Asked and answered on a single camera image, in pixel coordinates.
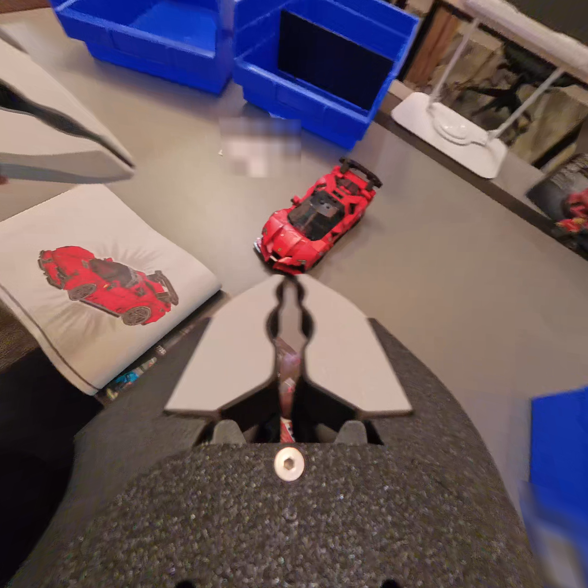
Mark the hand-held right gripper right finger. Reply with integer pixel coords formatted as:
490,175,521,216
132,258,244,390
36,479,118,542
294,275,413,430

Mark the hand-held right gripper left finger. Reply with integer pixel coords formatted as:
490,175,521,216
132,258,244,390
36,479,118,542
164,275,295,430

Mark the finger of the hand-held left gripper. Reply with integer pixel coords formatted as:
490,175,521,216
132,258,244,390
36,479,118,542
0,108,135,185
0,37,135,168

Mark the lego instruction booklet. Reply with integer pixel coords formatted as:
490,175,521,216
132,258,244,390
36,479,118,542
0,184,223,398

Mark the red lego sports car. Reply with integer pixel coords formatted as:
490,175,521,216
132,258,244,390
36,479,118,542
253,157,383,275

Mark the lego set box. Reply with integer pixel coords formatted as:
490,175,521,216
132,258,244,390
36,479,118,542
526,154,588,251

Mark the blue plastic bin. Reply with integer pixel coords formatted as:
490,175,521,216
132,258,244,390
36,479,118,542
528,386,588,511
50,0,236,95

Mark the blue bin with black insert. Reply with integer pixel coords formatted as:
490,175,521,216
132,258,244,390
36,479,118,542
233,0,421,150

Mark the white stand with flat base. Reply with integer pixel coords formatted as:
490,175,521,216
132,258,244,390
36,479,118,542
390,0,588,180

